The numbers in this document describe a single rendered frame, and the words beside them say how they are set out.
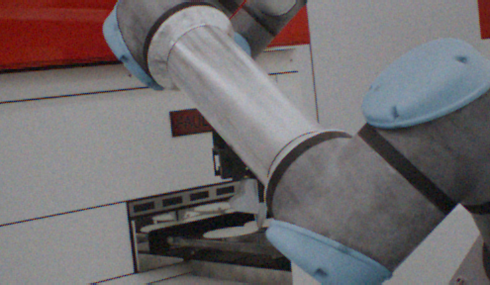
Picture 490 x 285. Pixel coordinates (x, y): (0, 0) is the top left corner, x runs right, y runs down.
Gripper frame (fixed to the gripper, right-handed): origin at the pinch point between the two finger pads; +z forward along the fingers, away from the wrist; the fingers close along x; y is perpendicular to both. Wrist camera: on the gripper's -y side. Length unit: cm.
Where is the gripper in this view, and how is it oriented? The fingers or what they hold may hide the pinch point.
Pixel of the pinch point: (262, 220)
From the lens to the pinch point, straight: 172.3
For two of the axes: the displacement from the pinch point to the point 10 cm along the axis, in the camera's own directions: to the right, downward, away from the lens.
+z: 1.1, 9.9, 0.6
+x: 2.3, 0.4, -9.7
